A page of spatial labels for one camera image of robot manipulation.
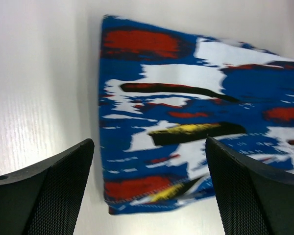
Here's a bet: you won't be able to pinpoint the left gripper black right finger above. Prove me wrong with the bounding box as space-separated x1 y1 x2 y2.
205 137 294 235

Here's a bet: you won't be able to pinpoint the blue white patterned trousers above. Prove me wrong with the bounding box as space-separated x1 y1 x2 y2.
98 16 294 215

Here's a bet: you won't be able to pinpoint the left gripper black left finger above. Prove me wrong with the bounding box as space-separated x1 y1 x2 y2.
0 139 95 235

